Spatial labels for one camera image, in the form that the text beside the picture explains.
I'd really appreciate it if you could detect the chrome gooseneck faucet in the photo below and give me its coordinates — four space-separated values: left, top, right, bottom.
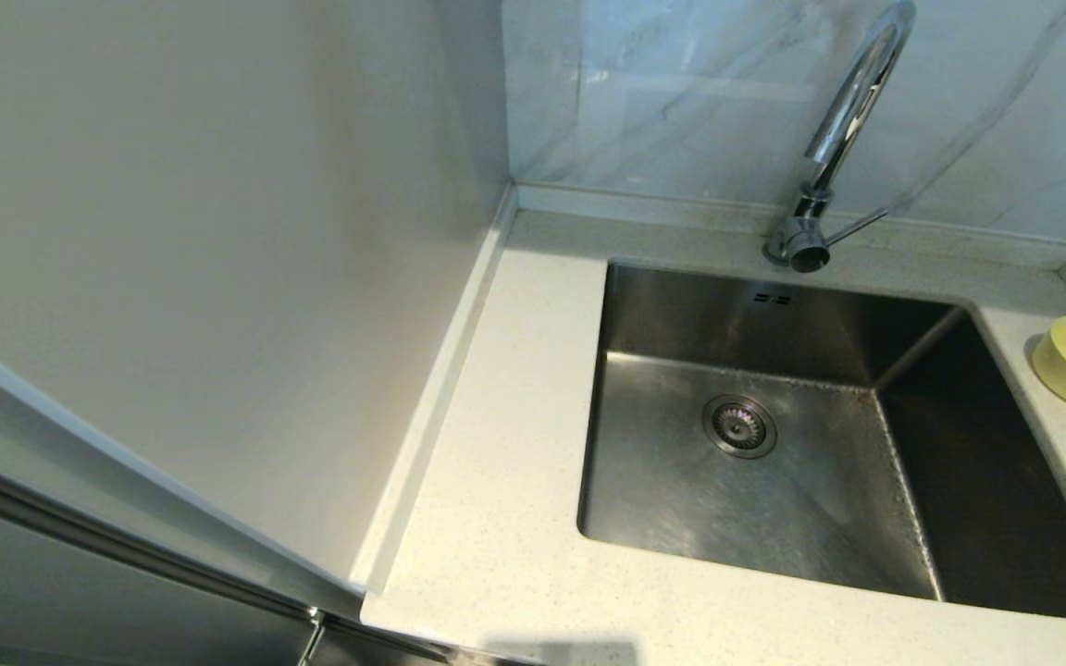
764 0 918 274

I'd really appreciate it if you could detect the stainless steel sink basin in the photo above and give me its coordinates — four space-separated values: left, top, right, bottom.
577 259 1066 623

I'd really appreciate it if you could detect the round metal drain strainer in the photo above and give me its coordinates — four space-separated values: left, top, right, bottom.
702 394 779 460

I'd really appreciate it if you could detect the white tall cabinet panel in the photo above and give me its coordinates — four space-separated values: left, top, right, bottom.
0 0 517 598

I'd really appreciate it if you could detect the grey appliance door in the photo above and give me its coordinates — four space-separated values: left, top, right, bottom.
0 444 534 666

